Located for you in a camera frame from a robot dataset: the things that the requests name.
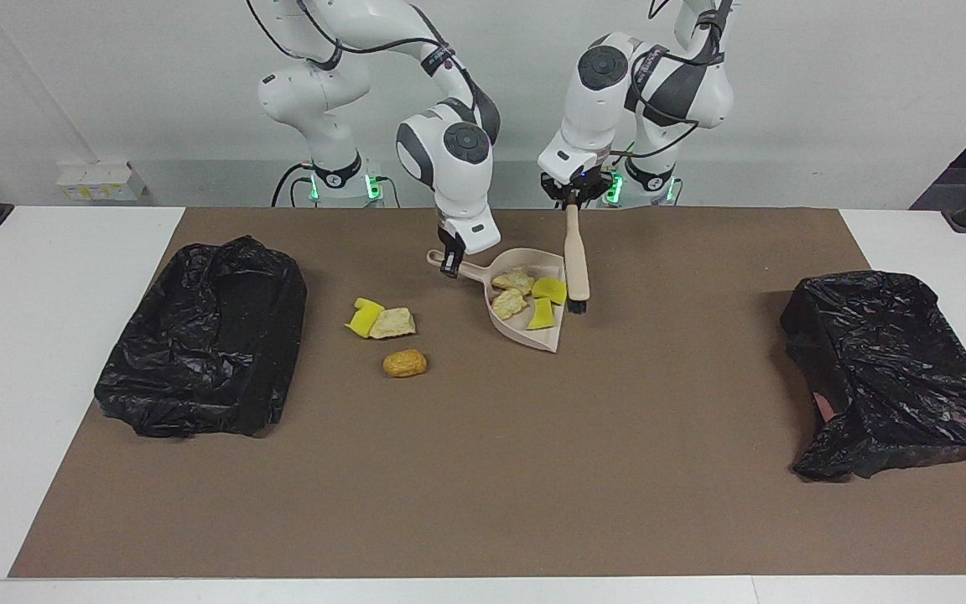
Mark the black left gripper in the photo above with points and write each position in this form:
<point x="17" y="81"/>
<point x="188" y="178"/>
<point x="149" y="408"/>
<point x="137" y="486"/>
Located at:
<point x="579" y="183"/>

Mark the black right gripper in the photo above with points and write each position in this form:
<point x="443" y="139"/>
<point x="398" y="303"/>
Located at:
<point x="452" y="239"/>

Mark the beige brush black bristles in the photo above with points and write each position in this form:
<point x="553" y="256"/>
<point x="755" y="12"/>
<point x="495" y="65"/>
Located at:
<point x="575" y="252"/>

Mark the beige foam chunk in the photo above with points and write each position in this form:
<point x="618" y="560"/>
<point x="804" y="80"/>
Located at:
<point x="508" y="304"/>
<point x="393" y="324"/>
<point x="515" y="279"/>

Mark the beige plastic dustpan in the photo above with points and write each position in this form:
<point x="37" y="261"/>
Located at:
<point x="510" y="329"/>

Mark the yellow sponge piece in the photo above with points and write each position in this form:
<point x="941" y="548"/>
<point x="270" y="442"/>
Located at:
<point x="550" y="289"/>
<point x="542" y="315"/>
<point x="364" y="317"/>

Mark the brown foam bread roll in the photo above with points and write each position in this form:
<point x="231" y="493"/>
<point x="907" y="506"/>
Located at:
<point x="405" y="362"/>

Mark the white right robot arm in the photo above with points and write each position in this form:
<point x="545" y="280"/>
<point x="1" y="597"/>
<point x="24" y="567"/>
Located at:
<point x="449" y="168"/>

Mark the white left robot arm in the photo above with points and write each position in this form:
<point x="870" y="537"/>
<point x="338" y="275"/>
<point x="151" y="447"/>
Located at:
<point x="609" y="109"/>

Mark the crumpled black trash bag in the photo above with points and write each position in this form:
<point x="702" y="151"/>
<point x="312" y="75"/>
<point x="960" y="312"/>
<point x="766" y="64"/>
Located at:
<point x="198" y="335"/>
<point x="894" y="361"/>

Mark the pink bin under bag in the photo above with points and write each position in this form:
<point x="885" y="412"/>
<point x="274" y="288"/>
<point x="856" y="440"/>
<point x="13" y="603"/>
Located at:
<point x="823" y="407"/>

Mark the brown paper table mat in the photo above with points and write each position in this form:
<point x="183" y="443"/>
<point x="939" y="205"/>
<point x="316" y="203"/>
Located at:
<point x="483" y="470"/>

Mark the white power strip box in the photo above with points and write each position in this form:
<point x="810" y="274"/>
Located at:
<point x="101" y="180"/>

